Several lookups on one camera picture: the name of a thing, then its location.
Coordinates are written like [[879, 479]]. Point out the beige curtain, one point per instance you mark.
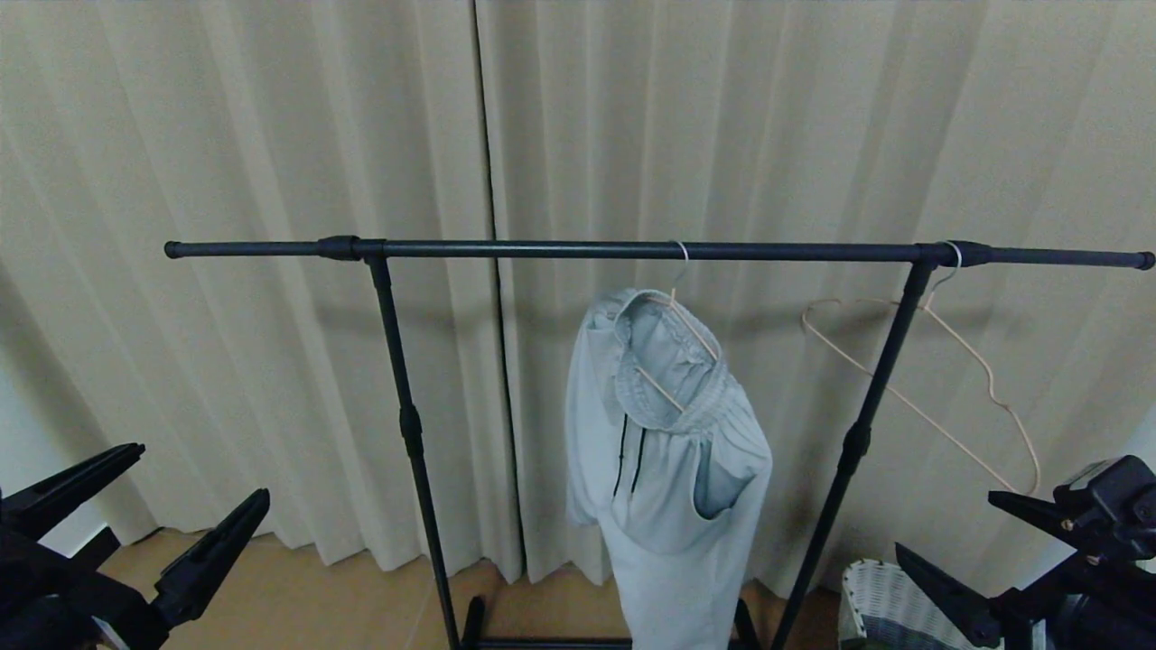
[[271, 117]]

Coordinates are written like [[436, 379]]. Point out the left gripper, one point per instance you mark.
[[54, 605]]

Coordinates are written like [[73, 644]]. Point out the pink clothes hanger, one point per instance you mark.
[[700, 338], [939, 424]]

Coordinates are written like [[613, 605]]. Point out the white laundry basket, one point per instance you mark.
[[890, 605]]

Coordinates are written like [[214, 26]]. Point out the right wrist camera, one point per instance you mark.
[[1111, 506]]

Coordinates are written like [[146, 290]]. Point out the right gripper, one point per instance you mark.
[[1102, 614]]

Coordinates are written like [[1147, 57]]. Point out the pale grey shorts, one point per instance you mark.
[[668, 542]]

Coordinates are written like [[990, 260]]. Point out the black clothes rack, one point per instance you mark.
[[542, 250]]

